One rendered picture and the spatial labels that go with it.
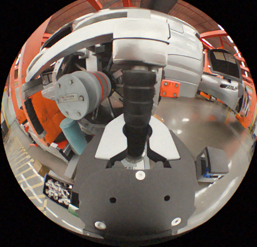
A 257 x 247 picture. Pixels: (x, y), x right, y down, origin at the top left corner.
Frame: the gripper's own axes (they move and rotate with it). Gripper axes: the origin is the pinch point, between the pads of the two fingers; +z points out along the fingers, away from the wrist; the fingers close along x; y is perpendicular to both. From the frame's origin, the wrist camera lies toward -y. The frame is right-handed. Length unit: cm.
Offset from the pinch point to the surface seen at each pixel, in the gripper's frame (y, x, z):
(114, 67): -15, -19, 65
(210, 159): 49, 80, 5
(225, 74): -93, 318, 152
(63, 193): 26.4, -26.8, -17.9
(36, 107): 1, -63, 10
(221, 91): -19, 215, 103
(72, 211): 17.0, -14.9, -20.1
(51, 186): 26.1, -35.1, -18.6
